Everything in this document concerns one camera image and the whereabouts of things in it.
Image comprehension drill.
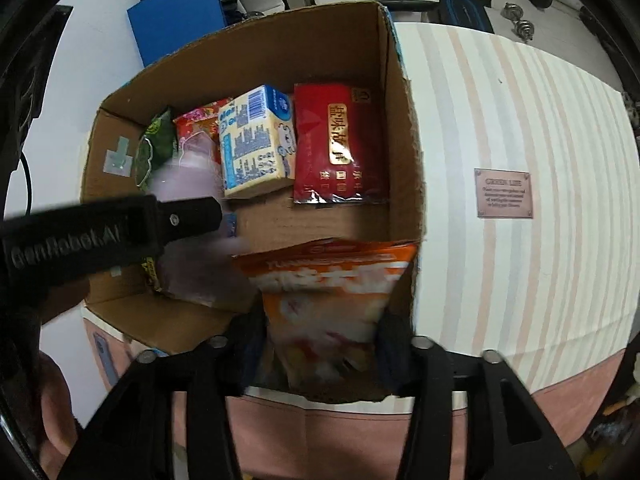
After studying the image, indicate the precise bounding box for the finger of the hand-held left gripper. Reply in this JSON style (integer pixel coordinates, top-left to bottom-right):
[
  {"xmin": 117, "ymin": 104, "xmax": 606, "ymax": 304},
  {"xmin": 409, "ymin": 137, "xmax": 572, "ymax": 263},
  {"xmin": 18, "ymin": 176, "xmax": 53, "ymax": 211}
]
[{"xmin": 152, "ymin": 196, "xmax": 224, "ymax": 252}]

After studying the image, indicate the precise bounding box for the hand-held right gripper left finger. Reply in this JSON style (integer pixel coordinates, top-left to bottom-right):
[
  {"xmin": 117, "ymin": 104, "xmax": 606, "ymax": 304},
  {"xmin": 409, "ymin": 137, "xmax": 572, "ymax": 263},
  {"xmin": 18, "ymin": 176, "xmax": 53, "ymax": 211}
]
[{"xmin": 65, "ymin": 310, "xmax": 268, "ymax": 480}]

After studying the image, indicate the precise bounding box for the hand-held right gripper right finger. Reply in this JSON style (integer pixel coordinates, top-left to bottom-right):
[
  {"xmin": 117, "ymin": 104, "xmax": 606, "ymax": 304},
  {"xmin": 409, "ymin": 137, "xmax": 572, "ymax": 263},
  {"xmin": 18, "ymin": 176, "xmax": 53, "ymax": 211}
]
[{"xmin": 375, "ymin": 312, "xmax": 593, "ymax": 480}]

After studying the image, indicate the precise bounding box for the purple cloth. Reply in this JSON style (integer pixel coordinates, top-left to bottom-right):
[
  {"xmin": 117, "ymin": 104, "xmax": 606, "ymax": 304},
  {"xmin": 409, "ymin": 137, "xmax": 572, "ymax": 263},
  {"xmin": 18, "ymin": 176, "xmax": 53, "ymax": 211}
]
[{"xmin": 147, "ymin": 157, "xmax": 253, "ymax": 308}]

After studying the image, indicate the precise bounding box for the green packet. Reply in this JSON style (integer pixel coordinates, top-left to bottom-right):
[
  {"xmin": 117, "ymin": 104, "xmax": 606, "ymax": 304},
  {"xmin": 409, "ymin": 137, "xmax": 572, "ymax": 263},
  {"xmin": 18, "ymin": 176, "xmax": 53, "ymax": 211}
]
[{"xmin": 134, "ymin": 106, "xmax": 176, "ymax": 191}]

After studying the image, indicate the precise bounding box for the orange snack packet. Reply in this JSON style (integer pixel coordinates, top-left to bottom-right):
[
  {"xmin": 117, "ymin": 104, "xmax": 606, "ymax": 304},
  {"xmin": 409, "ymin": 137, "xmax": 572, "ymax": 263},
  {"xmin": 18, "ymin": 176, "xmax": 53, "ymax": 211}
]
[{"xmin": 232, "ymin": 240, "xmax": 420, "ymax": 391}]

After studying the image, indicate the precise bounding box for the red patterned packet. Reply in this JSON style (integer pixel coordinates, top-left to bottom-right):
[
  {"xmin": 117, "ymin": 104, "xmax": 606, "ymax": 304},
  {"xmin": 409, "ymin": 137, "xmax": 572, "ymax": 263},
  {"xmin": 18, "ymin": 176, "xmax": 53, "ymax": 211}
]
[{"xmin": 172, "ymin": 99, "xmax": 233, "ymax": 171}]

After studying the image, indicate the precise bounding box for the white and blue tissue pack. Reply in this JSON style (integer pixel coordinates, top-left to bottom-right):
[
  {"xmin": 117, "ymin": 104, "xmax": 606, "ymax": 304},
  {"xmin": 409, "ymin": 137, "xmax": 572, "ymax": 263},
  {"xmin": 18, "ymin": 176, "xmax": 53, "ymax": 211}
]
[{"xmin": 217, "ymin": 85, "xmax": 298, "ymax": 198}]

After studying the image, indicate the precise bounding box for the cardboard box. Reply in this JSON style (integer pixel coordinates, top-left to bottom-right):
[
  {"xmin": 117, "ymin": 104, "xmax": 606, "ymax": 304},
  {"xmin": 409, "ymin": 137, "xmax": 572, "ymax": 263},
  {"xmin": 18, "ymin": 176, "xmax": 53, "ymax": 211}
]
[{"xmin": 80, "ymin": 1, "xmax": 426, "ymax": 406}]

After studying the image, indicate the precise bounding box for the person's left forearm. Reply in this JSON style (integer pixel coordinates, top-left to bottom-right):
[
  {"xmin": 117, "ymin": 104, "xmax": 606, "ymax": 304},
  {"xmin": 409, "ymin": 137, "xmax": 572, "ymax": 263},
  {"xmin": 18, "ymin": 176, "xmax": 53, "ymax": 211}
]
[{"xmin": 35, "ymin": 350, "xmax": 81, "ymax": 466}]

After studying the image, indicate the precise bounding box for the pink blanket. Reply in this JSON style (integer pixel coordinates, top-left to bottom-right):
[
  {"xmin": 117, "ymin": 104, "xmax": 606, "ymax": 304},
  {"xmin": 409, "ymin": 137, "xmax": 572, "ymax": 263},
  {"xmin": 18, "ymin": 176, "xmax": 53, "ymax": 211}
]
[{"xmin": 82, "ymin": 310, "xmax": 631, "ymax": 480}]

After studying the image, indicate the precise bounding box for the small brown label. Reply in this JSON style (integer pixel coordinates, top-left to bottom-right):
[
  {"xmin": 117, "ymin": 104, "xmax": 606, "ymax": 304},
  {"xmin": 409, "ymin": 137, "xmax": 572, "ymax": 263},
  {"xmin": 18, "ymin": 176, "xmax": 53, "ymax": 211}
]
[{"xmin": 474, "ymin": 168, "xmax": 534, "ymax": 219}]

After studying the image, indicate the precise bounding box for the blue board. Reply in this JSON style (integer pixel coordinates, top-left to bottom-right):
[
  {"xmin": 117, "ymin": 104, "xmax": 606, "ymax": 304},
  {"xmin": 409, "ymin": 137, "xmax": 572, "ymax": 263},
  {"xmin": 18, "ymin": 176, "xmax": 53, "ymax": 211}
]
[{"xmin": 126, "ymin": 0, "xmax": 226, "ymax": 67}]

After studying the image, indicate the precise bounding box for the striped cloth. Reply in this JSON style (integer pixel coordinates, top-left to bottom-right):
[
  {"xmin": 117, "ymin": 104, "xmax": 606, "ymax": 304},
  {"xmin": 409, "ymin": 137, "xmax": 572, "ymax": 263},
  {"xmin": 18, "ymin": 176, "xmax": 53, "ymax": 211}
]
[{"xmin": 240, "ymin": 20, "xmax": 640, "ymax": 411}]

